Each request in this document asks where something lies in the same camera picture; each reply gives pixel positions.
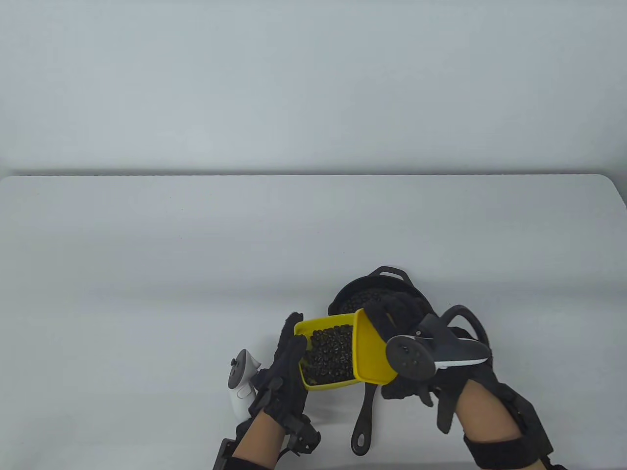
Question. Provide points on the black cast iron frying pan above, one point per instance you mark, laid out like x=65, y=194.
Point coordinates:
x=365, y=421

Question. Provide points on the black right forearm band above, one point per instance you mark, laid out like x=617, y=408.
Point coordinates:
x=519, y=445

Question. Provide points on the heap of coffee beans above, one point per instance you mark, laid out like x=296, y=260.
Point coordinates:
x=328, y=355

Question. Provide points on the yellow plastic container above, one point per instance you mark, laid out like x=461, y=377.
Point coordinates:
x=323, y=323

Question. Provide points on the person's right hand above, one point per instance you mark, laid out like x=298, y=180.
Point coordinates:
x=401, y=311

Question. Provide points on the white hand controller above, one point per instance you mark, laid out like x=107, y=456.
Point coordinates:
x=411, y=360
x=242, y=387

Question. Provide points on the black left forearm box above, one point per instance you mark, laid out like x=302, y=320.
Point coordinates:
x=224, y=453

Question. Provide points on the person's left forearm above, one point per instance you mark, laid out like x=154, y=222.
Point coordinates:
x=257, y=440

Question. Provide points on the person's left hand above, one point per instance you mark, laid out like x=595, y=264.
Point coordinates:
x=286, y=387

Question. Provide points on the white right hand controller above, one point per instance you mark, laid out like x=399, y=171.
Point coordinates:
x=411, y=360

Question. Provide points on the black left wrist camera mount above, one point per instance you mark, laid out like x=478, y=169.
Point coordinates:
x=303, y=438

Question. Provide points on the white left hand controller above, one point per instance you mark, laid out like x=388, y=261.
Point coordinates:
x=242, y=387

